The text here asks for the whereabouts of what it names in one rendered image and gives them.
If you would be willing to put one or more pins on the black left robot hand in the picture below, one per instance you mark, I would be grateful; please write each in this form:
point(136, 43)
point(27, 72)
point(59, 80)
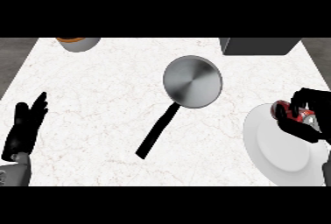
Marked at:
point(25, 126)

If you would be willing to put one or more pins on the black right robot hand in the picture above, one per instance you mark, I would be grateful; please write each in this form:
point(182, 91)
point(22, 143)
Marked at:
point(298, 125)

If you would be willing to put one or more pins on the red can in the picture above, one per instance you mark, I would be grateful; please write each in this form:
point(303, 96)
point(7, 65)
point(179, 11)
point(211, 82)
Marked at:
point(301, 114)

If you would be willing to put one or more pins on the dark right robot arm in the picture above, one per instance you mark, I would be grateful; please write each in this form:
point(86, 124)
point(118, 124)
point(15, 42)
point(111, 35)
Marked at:
point(327, 172)

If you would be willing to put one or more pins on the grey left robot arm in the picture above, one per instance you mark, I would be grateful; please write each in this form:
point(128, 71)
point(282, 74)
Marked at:
point(16, 173)

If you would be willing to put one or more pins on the white plate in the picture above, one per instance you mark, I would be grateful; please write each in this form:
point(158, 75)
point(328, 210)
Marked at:
point(279, 151)

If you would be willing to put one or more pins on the dark grey box appliance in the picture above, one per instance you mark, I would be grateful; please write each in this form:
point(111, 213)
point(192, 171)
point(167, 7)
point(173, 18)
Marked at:
point(259, 46)

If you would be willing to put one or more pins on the grey pot with orange contents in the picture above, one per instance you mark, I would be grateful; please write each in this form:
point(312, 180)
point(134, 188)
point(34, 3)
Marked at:
point(78, 43)

